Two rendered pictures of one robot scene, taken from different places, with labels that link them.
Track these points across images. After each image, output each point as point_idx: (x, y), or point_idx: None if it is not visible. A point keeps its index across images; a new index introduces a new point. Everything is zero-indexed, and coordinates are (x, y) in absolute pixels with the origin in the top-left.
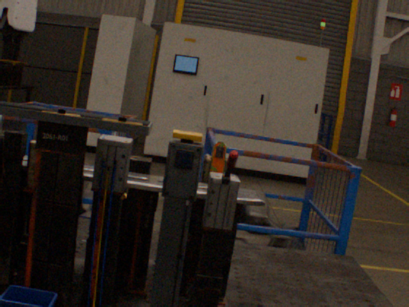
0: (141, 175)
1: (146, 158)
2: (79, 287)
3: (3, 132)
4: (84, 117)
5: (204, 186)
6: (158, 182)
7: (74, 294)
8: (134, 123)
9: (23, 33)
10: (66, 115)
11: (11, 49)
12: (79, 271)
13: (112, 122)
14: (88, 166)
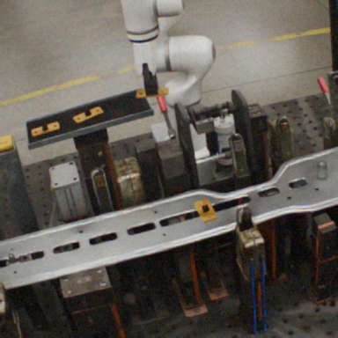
0: (62, 259)
1: (69, 290)
2: (120, 295)
3: (238, 231)
4: (73, 123)
5: (4, 268)
6: (42, 249)
7: (116, 280)
8: (36, 129)
9: (143, 75)
10: (77, 106)
11: None
12: (135, 319)
13: (47, 114)
14: (118, 251)
